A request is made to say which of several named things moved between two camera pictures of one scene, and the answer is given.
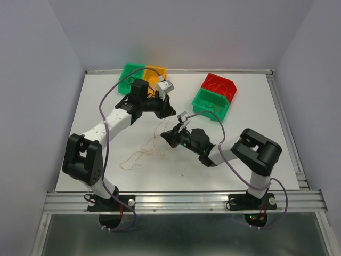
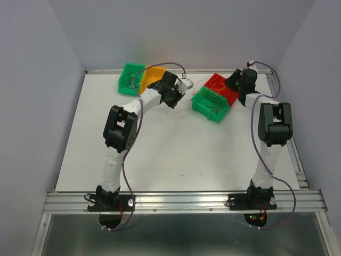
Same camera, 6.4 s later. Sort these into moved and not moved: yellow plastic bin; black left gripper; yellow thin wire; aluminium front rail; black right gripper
Moved: yellow thin wire; black right gripper; black left gripper
Not moved: aluminium front rail; yellow plastic bin
